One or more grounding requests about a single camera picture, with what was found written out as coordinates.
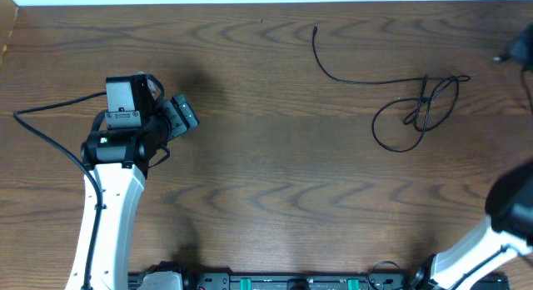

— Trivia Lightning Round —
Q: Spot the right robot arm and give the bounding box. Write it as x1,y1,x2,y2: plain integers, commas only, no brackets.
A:
404,161,532,290

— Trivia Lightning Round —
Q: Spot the thin black cable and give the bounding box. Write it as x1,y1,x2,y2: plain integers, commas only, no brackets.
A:
311,24,471,153

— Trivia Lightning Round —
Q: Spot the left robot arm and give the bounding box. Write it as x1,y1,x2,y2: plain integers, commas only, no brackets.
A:
66,72,199,289

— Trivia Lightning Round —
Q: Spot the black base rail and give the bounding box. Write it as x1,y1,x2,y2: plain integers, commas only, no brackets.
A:
184,272,409,290

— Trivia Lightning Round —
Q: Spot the left camera cable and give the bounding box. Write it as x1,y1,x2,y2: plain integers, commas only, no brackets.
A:
12,91,108,290

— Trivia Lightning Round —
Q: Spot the cardboard panel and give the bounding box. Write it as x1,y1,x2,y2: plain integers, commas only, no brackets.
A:
0,0,19,63

